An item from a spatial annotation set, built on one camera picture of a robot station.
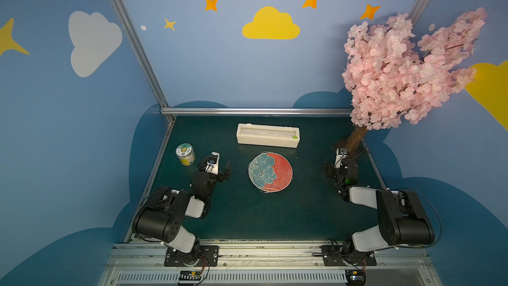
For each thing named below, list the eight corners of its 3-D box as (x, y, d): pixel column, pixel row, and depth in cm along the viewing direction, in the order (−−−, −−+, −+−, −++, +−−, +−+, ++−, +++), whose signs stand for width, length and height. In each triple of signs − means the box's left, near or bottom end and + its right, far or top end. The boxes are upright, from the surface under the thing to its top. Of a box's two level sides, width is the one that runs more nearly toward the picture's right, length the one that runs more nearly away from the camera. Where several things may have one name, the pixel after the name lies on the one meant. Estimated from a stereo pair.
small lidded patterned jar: (178, 165, 101) (173, 157, 95) (182, 151, 106) (178, 143, 100) (193, 165, 101) (189, 157, 95) (196, 151, 106) (193, 143, 101)
